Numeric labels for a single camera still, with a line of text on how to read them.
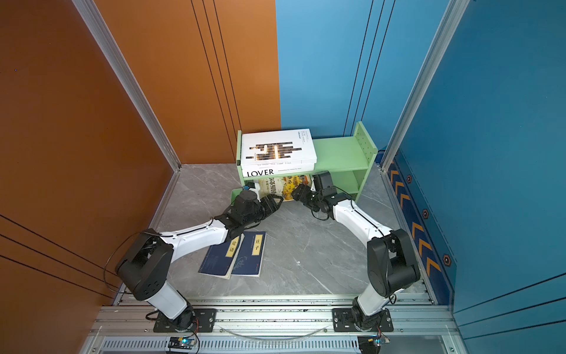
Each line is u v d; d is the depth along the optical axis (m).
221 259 0.86
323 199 0.68
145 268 0.45
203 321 0.74
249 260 0.87
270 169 0.77
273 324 0.74
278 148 0.79
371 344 0.71
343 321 0.72
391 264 0.45
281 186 0.94
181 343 0.71
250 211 0.70
